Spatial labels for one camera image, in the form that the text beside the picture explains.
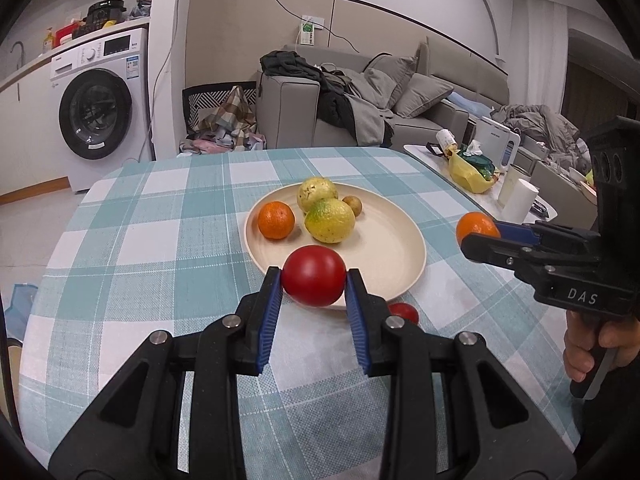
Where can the yellow-green lemon front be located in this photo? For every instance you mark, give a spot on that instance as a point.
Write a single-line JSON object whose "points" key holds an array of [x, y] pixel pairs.
{"points": [[330, 222]]}

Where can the teal checked tablecloth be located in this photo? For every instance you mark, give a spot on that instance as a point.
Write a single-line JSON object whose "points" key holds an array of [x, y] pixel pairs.
{"points": [[150, 260]]}

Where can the person's right forearm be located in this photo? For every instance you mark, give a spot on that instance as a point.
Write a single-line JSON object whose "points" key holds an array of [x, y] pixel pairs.
{"points": [[615, 425]]}

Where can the dark clothes heap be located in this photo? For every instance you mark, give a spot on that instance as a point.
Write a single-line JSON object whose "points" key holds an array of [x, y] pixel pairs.
{"points": [[290, 62]]}

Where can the curved metal faucet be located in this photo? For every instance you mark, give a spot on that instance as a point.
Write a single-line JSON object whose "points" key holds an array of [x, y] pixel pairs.
{"points": [[19, 47]]}

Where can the red tomato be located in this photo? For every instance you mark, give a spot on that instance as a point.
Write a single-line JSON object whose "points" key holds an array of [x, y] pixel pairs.
{"points": [[406, 312], [314, 276]]}

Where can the pastel laundry pile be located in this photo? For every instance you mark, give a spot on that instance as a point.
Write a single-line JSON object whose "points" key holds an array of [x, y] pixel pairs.
{"points": [[220, 144]]}

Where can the round brown longan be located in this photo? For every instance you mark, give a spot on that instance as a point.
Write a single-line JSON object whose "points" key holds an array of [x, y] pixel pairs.
{"points": [[353, 205]]}

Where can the cream round plate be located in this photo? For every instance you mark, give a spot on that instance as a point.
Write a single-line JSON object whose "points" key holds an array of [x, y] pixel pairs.
{"points": [[390, 255]]}

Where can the white tissue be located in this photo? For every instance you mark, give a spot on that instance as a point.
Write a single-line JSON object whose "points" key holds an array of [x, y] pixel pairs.
{"points": [[472, 149]]}

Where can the light blue pillow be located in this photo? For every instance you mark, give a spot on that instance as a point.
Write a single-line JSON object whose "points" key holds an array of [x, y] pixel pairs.
{"points": [[467, 105]]}

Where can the small yellow spotted guava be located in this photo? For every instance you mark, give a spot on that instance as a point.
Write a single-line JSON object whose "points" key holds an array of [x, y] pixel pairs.
{"points": [[317, 191]]}

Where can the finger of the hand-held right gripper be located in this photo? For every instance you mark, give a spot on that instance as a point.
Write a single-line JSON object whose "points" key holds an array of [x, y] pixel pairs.
{"points": [[490, 250], [515, 232]]}

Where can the yellow soap bottle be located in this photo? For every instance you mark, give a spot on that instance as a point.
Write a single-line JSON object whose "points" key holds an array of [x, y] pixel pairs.
{"points": [[48, 40]]}

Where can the orange mandarin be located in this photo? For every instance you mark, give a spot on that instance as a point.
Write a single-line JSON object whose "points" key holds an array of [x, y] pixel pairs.
{"points": [[472, 227], [276, 220]]}

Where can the plaid cloth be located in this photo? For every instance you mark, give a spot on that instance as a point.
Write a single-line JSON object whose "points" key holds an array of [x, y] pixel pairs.
{"points": [[230, 115]]}

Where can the dark grey cushion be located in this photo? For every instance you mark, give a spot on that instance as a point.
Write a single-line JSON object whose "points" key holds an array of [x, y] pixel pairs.
{"points": [[392, 77]]}

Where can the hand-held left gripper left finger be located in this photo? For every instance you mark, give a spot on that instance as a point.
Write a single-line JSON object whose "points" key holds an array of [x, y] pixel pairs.
{"points": [[272, 310]]}

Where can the black patterned laundry basket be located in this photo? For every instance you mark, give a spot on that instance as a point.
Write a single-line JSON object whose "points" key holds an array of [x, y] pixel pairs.
{"points": [[200, 102]]}

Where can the light grey cushion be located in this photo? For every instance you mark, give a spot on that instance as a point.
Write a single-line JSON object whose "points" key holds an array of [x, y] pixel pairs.
{"points": [[422, 95]]}

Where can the white cylindrical cup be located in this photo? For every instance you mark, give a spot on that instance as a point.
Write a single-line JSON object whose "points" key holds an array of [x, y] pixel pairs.
{"points": [[524, 200]]}

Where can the white paper container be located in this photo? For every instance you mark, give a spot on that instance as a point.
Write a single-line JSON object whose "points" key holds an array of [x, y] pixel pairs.
{"points": [[446, 140]]}

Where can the white base cabinet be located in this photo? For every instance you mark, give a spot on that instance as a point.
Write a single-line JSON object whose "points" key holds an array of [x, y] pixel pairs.
{"points": [[30, 135]]}

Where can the person's right hand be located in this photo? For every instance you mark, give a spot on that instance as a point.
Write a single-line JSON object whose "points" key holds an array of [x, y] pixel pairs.
{"points": [[576, 350]]}

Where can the light blue bag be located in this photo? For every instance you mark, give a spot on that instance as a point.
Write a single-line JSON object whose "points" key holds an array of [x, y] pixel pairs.
{"points": [[22, 297]]}

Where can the white appliance box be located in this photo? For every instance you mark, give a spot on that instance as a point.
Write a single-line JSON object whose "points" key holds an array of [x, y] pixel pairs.
{"points": [[492, 140]]}

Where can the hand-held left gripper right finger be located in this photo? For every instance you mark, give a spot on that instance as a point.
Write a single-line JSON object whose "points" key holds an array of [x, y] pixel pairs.
{"points": [[357, 320]]}

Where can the black pressure cooker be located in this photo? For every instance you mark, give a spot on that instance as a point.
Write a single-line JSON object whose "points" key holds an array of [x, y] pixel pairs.
{"points": [[102, 12]]}

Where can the grey plastic bag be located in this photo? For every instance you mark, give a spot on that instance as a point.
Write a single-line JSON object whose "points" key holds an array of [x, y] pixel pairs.
{"points": [[141, 8]]}

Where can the yellow plastic bag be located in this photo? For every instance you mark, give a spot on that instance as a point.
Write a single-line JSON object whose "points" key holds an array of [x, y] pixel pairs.
{"points": [[470, 180]]}

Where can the grey ottoman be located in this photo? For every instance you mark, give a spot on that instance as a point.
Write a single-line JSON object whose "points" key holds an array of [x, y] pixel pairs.
{"points": [[550, 180]]}

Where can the dark curtain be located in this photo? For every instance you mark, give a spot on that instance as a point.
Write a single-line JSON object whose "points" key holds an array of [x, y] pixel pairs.
{"points": [[595, 75]]}

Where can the grey crumpled blanket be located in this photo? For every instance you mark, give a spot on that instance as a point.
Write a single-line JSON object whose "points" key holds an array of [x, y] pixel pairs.
{"points": [[535, 125]]}

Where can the red box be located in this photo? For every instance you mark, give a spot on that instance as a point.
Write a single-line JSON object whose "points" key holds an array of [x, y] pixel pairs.
{"points": [[67, 34]]}

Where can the white wall charger unit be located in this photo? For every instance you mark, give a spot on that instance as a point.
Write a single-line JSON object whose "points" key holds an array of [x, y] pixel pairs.
{"points": [[307, 32]]}

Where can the white marble side table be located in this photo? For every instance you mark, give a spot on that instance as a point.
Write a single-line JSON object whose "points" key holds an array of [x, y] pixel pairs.
{"points": [[430, 160]]}

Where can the grey sofa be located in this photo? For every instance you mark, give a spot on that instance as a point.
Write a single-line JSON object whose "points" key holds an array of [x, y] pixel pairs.
{"points": [[290, 110]]}

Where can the white washing machine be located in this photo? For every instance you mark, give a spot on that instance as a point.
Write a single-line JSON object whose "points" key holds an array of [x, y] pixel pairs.
{"points": [[100, 110]]}

